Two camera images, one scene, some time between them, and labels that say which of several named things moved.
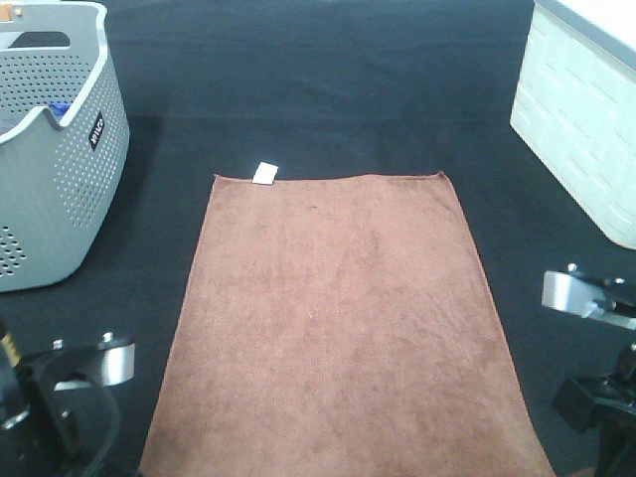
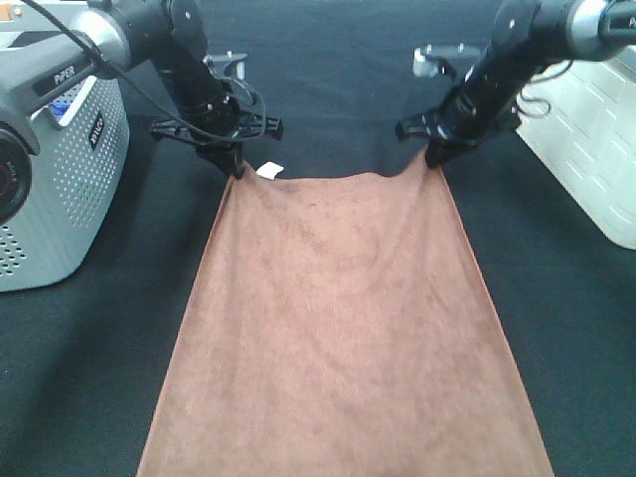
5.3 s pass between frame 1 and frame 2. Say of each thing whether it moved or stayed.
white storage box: stayed
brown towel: stayed
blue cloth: stayed
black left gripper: moved
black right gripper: moved
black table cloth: stayed
